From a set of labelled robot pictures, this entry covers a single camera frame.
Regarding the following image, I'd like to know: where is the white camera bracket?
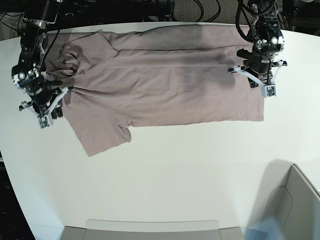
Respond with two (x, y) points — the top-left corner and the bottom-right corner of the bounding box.
(227, 59), (288, 98)
(18, 86), (73, 129)

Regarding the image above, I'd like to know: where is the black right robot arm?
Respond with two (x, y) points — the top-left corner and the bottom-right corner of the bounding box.
(11, 0), (69, 122)

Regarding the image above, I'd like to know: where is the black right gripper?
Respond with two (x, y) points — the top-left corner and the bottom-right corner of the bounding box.
(23, 80), (74, 119)

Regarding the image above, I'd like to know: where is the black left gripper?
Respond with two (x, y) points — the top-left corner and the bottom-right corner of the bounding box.
(236, 48), (275, 83)

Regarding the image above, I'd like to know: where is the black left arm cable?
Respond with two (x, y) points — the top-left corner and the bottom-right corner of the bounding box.
(235, 0), (256, 43)

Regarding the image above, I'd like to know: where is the mauve pink T-shirt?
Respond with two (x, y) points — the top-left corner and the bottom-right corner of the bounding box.
(45, 24), (264, 157)

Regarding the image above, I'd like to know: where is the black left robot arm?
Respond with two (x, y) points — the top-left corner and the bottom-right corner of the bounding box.
(235, 0), (284, 85)

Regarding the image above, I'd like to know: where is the blue translucent object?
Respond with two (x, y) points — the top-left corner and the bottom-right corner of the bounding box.
(243, 216), (286, 240)

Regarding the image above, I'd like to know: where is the grey box right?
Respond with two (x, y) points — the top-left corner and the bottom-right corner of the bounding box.
(263, 165), (320, 240)

